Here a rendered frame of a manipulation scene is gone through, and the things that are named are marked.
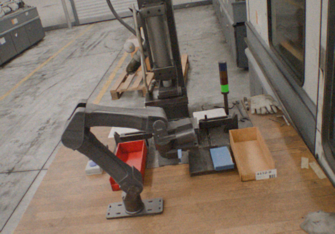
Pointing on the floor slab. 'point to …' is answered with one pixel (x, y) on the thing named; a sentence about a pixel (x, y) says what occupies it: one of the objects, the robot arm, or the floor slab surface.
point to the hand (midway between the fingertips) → (170, 160)
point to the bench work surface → (185, 193)
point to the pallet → (115, 93)
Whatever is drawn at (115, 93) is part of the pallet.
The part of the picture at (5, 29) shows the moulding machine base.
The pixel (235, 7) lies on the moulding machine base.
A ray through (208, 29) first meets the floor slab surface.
